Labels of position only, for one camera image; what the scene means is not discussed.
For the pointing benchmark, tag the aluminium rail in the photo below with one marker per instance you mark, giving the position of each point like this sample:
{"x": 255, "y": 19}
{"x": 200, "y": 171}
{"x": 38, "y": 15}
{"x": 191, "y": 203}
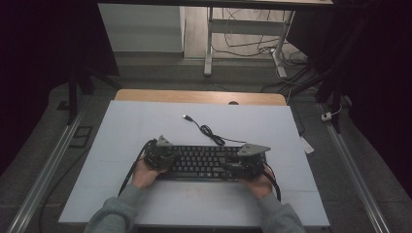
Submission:
{"x": 353, "y": 174}
{"x": 48, "y": 171}

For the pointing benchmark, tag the wooden table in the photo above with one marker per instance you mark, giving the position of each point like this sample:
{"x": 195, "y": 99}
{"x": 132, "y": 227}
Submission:
{"x": 181, "y": 96}

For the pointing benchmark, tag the white paper tag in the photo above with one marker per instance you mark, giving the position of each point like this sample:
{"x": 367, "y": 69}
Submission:
{"x": 307, "y": 145}

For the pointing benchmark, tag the dark curtain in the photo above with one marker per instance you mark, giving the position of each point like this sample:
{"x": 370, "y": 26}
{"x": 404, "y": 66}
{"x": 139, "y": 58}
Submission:
{"x": 39, "y": 48}
{"x": 379, "y": 64}

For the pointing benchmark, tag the white cabinet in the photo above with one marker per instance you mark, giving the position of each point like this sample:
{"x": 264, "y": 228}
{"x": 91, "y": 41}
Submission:
{"x": 142, "y": 29}

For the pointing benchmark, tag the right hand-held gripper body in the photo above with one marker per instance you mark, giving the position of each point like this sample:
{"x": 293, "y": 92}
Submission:
{"x": 249, "y": 166}

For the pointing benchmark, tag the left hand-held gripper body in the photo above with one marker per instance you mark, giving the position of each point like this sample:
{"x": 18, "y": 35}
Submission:
{"x": 158, "y": 155}

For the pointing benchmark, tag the person's right hand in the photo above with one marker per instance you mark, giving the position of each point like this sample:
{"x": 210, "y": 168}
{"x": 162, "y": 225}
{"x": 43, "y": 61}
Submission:
{"x": 259, "y": 187}

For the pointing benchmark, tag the white-framed desk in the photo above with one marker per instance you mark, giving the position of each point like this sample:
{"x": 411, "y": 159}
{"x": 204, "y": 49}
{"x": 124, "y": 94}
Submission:
{"x": 246, "y": 27}

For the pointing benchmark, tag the black computer keyboard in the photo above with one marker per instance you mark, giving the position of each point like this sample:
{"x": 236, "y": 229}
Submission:
{"x": 200, "y": 158}

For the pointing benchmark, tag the black stand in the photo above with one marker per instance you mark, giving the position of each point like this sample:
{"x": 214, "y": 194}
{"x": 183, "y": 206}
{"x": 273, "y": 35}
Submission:
{"x": 330, "y": 93}
{"x": 73, "y": 97}

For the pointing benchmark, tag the person's left hand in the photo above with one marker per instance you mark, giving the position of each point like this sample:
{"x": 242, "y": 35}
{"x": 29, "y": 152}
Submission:
{"x": 144, "y": 176}

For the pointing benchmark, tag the small white box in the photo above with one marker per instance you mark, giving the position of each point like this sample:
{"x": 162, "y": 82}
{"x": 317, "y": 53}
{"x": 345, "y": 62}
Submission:
{"x": 326, "y": 116}

